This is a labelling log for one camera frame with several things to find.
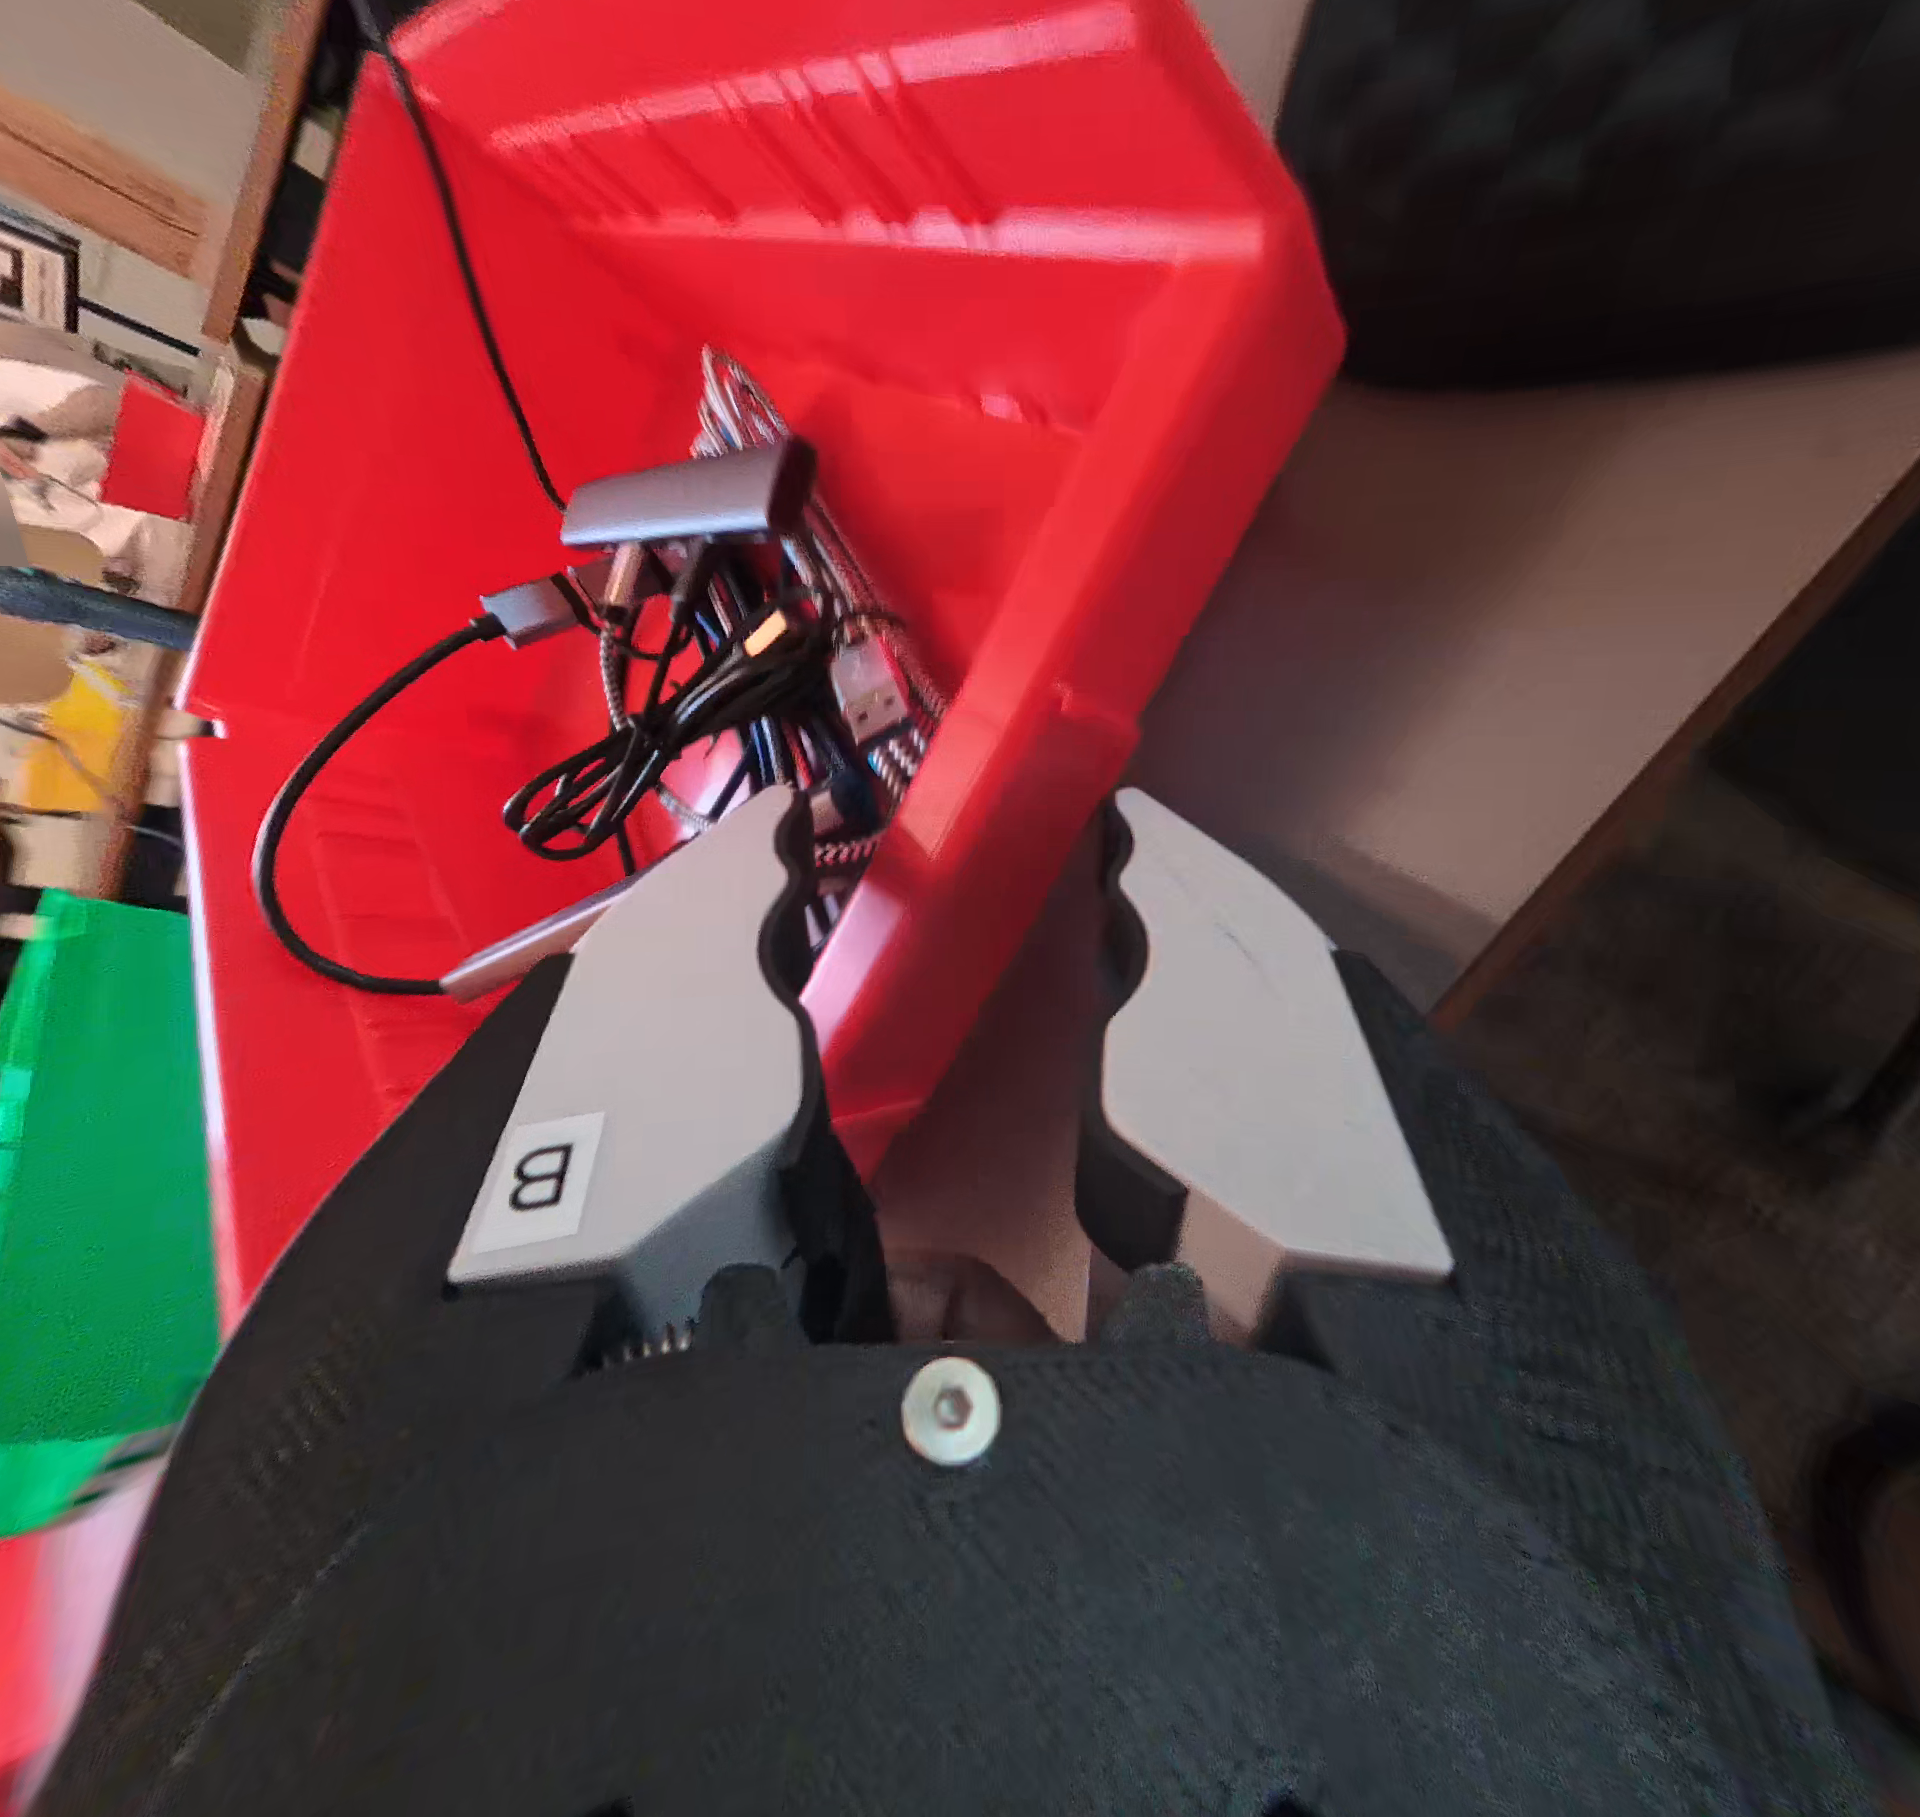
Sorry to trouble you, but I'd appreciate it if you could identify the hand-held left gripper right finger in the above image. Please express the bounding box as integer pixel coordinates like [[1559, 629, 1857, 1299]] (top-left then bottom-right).
[[1074, 789, 1457, 1341]]

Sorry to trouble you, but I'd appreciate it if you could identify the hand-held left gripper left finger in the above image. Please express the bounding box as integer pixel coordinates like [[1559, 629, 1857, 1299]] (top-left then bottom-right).
[[446, 789, 826, 1323]]

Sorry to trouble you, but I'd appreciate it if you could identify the green plastic bin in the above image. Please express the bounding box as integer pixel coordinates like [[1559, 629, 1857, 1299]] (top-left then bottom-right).
[[0, 888, 225, 1533]]

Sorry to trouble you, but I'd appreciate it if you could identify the small red plastic bin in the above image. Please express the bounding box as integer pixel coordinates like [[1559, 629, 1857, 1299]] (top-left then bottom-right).
[[103, 375, 207, 520]]

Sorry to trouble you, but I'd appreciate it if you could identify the black honeycomb cushion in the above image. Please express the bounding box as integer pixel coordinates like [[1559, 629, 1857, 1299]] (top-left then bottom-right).
[[1275, 0, 1920, 385]]

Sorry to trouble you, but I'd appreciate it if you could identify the bundle of usb cables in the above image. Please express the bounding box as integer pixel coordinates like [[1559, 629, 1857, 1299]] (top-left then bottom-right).
[[600, 342, 950, 948]]

